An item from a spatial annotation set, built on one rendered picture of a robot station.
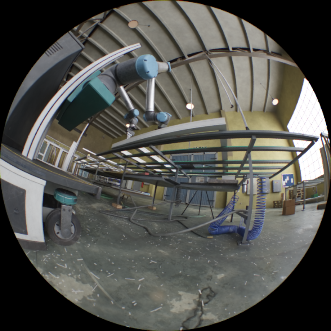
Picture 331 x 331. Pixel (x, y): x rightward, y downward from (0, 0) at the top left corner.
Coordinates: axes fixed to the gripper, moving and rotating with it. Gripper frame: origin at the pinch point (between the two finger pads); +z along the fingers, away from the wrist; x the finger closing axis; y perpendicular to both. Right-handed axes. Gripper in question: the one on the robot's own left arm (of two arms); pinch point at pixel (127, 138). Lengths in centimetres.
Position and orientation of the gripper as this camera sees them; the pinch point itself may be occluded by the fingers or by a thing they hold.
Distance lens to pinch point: 137.9
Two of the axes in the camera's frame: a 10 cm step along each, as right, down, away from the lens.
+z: -1.7, 9.4, -3.0
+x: -5.1, -3.4, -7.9
